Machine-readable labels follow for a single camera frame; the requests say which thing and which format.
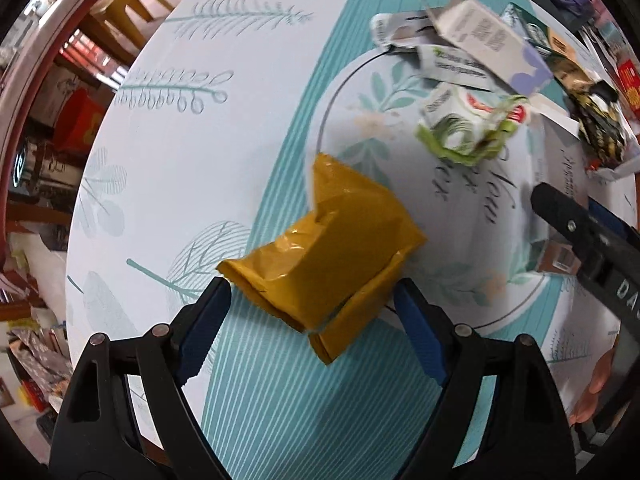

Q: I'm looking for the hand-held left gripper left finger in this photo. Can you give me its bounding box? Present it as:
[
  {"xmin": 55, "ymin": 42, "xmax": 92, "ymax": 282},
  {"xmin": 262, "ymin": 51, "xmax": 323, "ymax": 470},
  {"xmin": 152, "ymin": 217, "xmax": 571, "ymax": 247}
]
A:
[{"xmin": 48, "ymin": 276, "xmax": 232, "ymax": 480}]

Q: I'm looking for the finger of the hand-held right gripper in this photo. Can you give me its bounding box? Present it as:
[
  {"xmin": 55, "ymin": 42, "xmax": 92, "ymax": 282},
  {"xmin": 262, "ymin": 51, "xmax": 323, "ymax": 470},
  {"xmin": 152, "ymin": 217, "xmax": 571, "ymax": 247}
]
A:
[
  {"xmin": 531, "ymin": 182, "xmax": 626, "ymax": 274},
  {"xmin": 587, "ymin": 200, "xmax": 640, "ymax": 261}
]

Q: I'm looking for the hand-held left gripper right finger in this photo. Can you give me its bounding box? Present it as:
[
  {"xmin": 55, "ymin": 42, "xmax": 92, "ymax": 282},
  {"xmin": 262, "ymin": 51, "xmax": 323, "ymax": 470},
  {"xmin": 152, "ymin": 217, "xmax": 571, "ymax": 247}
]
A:
[{"xmin": 392, "ymin": 277, "xmax": 576, "ymax": 480}]

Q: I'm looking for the black gold wrapper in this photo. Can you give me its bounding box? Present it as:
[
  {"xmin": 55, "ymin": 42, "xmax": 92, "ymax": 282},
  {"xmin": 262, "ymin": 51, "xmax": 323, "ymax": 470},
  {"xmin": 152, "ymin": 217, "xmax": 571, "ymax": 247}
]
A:
[{"xmin": 552, "ymin": 52, "xmax": 631, "ymax": 170}]

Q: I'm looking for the mustard yellow plastic package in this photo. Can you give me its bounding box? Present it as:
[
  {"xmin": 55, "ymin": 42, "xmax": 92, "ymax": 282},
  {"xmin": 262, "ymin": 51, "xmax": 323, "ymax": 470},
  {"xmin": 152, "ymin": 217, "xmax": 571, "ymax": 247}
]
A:
[{"xmin": 216, "ymin": 152, "xmax": 427, "ymax": 365}]

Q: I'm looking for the person's right hand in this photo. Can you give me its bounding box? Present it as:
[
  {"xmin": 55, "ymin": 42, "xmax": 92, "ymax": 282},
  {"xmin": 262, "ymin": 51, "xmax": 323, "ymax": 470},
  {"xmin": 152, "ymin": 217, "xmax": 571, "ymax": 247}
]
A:
[{"xmin": 570, "ymin": 349, "xmax": 617, "ymax": 426}]

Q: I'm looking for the barcode packet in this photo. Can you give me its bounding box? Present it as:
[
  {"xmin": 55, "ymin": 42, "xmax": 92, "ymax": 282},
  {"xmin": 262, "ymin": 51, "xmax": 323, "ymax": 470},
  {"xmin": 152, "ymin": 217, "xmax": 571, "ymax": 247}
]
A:
[{"xmin": 537, "ymin": 240, "xmax": 581, "ymax": 275}]

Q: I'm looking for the white flat box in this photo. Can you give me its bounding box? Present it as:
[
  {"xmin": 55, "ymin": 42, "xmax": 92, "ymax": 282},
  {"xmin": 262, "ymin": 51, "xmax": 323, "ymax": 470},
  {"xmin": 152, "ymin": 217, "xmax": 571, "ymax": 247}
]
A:
[{"xmin": 527, "ymin": 94, "xmax": 583, "ymax": 137}]

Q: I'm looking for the small red box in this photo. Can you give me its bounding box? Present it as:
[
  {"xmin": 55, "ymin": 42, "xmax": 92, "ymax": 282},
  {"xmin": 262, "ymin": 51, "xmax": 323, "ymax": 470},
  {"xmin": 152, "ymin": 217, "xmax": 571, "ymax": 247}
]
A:
[{"xmin": 617, "ymin": 57, "xmax": 640, "ymax": 111}]

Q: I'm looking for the green white crumpled wrapper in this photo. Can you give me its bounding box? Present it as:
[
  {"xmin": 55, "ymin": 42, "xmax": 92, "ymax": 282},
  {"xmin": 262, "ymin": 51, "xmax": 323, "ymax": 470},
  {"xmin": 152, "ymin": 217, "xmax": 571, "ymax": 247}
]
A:
[{"xmin": 416, "ymin": 84, "xmax": 533, "ymax": 166}]

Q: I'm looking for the floral cloth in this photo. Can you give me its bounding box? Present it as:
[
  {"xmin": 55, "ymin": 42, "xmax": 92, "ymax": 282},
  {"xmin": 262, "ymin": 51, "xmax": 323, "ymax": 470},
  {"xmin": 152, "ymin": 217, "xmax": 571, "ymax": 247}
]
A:
[{"xmin": 10, "ymin": 327, "xmax": 73, "ymax": 391}]

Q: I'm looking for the brown small box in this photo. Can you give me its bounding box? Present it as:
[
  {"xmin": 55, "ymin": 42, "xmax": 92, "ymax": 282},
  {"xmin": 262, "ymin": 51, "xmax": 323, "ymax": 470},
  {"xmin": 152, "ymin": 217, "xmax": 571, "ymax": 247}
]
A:
[{"xmin": 547, "ymin": 25, "xmax": 581, "ymax": 58}]

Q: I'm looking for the white green sachet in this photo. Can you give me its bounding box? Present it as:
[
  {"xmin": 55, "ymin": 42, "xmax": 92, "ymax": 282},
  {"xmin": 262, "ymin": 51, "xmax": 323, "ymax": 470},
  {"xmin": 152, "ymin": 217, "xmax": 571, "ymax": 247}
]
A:
[{"xmin": 417, "ymin": 44, "xmax": 493, "ymax": 92}]

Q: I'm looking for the leaf print tablecloth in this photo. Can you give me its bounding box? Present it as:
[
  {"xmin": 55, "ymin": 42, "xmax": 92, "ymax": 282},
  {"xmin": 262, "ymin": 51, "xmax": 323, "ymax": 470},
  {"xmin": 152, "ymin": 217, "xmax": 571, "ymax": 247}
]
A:
[{"xmin": 65, "ymin": 0, "xmax": 640, "ymax": 480}]

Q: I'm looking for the white purple box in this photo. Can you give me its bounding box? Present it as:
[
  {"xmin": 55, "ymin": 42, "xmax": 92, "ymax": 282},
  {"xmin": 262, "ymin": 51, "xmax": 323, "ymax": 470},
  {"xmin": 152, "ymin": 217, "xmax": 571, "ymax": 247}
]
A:
[{"xmin": 411, "ymin": 0, "xmax": 555, "ymax": 97}]

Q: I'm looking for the round leaf print placemat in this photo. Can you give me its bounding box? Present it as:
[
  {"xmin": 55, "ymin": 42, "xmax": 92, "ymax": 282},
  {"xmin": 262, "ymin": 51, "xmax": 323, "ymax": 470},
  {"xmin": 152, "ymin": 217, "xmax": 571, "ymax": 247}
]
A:
[{"xmin": 304, "ymin": 42, "xmax": 571, "ymax": 333}]

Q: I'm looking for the red bucket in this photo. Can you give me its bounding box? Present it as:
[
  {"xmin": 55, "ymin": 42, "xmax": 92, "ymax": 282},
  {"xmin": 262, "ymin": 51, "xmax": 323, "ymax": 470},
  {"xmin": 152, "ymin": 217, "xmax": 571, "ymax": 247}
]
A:
[{"xmin": 52, "ymin": 87, "xmax": 108, "ymax": 148}]

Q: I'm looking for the silver crumpled wrapper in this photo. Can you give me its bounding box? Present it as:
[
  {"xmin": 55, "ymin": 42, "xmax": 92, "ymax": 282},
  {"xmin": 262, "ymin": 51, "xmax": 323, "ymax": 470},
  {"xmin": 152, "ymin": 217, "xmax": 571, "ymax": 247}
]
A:
[{"xmin": 370, "ymin": 9, "xmax": 441, "ymax": 51}]

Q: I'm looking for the wooden side table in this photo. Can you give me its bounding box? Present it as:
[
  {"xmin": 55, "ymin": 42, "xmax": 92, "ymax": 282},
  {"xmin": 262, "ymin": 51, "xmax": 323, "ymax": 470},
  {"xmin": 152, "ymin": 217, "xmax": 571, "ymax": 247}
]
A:
[{"xmin": 0, "ymin": 0, "xmax": 121, "ymax": 196}]

